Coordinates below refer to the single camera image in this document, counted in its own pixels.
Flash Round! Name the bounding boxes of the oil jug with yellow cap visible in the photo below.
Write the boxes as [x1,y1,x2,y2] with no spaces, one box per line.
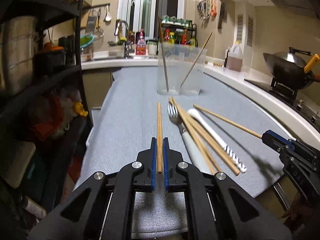
[226,42,243,72]

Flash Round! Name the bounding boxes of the white handled fork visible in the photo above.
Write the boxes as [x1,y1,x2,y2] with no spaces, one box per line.
[168,103,211,174]

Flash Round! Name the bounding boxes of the large steel pot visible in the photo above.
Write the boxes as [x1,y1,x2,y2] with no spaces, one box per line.
[1,16,37,95]

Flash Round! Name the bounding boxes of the clear plastic container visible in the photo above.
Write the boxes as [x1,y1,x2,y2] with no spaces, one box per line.
[157,43,207,96]

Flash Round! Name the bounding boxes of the hanging utensil set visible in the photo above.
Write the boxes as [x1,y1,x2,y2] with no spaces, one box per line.
[197,0,217,21]

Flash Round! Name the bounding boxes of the wooden chopstick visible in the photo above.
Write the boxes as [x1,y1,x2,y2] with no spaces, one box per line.
[157,102,163,174]
[169,97,240,176]
[193,104,262,139]
[180,31,213,88]
[158,16,169,92]
[168,98,216,174]

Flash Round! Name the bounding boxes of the pink dish soap bottle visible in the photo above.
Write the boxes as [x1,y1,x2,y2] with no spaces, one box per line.
[136,29,146,55]

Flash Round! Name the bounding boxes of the gas stove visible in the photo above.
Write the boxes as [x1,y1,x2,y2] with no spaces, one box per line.
[245,77,319,130]

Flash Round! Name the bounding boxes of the white lidded jar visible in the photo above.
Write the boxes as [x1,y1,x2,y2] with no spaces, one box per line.
[148,40,158,56]

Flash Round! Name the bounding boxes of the hanging cleaver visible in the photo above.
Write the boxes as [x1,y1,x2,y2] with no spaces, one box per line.
[217,1,225,30]

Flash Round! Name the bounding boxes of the chrome faucet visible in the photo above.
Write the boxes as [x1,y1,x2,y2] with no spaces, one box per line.
[114,19,135,59]

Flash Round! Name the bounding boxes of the white hanging spoon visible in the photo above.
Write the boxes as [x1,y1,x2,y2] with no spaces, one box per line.
[104,4,112,22]

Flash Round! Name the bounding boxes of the white striped spoon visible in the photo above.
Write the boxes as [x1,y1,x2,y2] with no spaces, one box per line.
[187,108,247,173]

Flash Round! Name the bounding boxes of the black wok with lid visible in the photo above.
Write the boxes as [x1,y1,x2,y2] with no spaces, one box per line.
[263,47,319,90]

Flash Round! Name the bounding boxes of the grey table mat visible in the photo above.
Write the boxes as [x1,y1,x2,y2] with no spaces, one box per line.
[77,67,290,238]

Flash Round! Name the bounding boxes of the green and blue bowls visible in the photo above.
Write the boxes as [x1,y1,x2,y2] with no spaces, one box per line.
[80,35,94,49]

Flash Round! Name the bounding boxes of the black storage shelf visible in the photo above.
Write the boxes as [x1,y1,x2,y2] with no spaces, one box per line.
[1,0,91,239]

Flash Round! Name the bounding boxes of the black condiment rack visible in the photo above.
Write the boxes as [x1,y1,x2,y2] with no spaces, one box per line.
[161,21,198,47]

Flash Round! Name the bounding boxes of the metal grater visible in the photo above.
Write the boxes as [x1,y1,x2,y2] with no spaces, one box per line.
[85,9,98,33]

